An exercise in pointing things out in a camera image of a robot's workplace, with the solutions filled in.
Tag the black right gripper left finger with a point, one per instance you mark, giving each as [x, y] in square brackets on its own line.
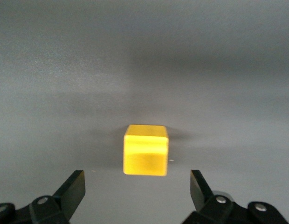
[72, 189]

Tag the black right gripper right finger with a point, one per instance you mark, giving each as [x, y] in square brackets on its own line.
[200, 189]

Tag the yellow cube block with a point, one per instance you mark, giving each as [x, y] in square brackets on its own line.
[145, 158]

